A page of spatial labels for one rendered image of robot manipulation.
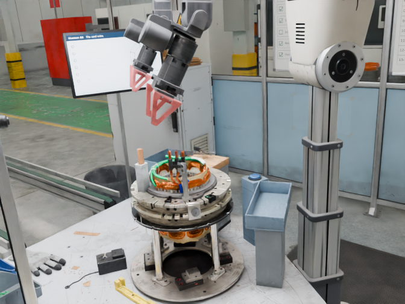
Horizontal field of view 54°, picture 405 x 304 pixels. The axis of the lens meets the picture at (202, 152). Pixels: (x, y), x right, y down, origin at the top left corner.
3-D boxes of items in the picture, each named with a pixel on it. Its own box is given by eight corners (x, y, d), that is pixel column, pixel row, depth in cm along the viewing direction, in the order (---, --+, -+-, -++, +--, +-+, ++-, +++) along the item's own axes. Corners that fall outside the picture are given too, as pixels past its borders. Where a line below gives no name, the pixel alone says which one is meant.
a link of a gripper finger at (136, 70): (125, 88, 133) (135, 62, 131) (123, 85, 140) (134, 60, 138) (143, 96, 135) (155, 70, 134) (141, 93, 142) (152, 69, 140)
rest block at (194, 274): (181, 276, 127) (181, 270, 127) (197, 271, 129) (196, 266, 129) (185, 283, 124) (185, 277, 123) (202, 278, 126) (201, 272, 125)
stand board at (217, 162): (160, 170, 156) (159, 164, 155) (189, 155, 170) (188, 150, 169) (201, 179, 144) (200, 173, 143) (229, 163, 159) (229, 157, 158)
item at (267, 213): (283, 305, 117) (284, 218, 108) (247, 300, 120) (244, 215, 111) (290, 257, 140) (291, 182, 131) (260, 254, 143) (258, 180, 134)
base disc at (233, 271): (106, 278, 133) (105, 276, 132) (175, 226, 163) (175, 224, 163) (205, 318, 112) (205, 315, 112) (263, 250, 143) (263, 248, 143)
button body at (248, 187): (254, 246, 148) (253, 183, 140) (243, 238, 154) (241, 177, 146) (269, 240, 151) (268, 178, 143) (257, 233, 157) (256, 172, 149)
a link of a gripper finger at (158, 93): (140, 121, 87) (158, 81, 85) (137, 114, 93) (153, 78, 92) (169, 133, 89) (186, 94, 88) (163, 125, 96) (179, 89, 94)
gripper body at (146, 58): (134, 65, 133) (143, 44, 132) (131, 63, 143) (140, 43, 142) (152, 73, 136) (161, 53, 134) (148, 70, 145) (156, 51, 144)
